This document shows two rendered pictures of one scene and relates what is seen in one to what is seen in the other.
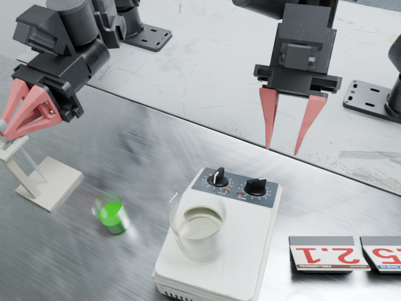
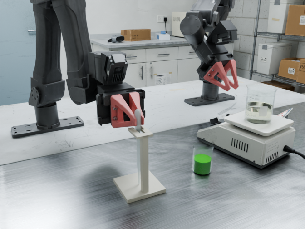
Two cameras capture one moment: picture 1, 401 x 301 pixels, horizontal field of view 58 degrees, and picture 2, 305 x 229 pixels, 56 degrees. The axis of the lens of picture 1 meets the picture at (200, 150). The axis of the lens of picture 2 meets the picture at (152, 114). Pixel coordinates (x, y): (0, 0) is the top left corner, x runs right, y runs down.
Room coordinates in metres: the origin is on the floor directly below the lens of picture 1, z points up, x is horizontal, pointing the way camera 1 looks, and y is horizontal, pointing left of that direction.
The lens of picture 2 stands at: (0.09, 0.68, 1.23)
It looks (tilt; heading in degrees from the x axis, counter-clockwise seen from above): 20 degrees down; 299
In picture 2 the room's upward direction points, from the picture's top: straight up
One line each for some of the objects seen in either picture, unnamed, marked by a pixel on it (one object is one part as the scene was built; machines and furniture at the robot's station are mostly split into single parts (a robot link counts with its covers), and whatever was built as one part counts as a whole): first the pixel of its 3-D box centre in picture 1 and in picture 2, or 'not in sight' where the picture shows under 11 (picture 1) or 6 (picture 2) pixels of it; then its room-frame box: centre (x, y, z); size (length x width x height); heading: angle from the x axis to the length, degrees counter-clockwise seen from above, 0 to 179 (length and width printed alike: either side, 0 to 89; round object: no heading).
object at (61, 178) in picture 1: (33, 162); (138, 158); (0.35, 0.26, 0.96); 0.08 x 0.08 x 0.13; 55
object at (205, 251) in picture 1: (200, 225); (258, 105); (0.18, 0.01, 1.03); 0.07 x 0.06 x 0.08; 157
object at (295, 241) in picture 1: (326, 252); not in sight; (0.17, -0.15, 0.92); 0.09 x 0.06 x 0.04; 82
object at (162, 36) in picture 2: not in sight; (162, 35); (1.67, -2.44, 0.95); 0.24 x 0.13 x 0.09; 129
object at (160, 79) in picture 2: not in sight; (162, 86); (1.54, -2.22, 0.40); 0.24 x 0.01 x 0.30; 56
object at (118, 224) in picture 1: (112, 214); (202, 158); (0.26, 0.14, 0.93); 0.04 x 0.04 x 0.06
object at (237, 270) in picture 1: (215, 240); (258, 121); (0.18, 0.00, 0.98); 0.12 x 0.12 x 0.01; 66
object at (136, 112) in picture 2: not in sight; (136, 121); (0.35, 0.26, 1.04); 0.01 x 0.01 x 0.04; 55
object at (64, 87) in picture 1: (61, 80); (117, 103); (0.44, 0.20, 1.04); 0.10 x 0.07 x 0.07; 55
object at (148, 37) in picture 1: (126, 18); (46, 115); (0.75, 0.13, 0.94); 0.20 x 0.07 x 0.08; 56
